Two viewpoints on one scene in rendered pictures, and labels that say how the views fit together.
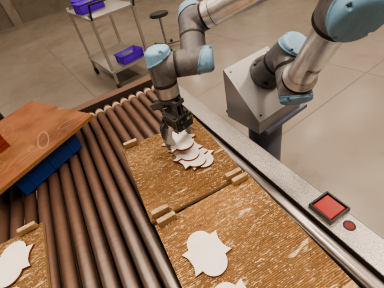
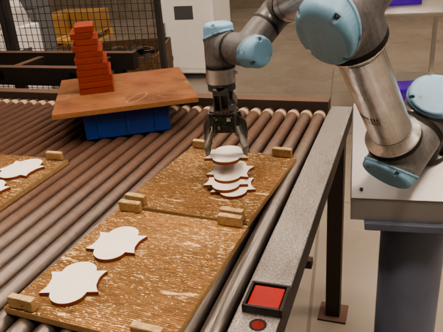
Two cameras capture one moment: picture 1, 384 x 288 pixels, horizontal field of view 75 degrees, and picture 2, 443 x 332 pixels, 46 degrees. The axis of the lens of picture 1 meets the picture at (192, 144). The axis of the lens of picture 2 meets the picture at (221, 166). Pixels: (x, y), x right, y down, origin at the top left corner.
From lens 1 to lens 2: 0.86 m
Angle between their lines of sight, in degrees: 38
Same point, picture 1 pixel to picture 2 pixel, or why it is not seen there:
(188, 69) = (229, 54)
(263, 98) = not seen: hidden behind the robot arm
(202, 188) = (192, 209)
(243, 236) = (158, 256)
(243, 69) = not seen: hidden behind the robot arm
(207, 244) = (124, 239)
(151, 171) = (182, 173)
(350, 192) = not seen: outside the picture
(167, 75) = (213, 54)
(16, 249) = (33, 163)
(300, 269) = (152, 302)
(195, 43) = (250, 28)
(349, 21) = (306, 31)
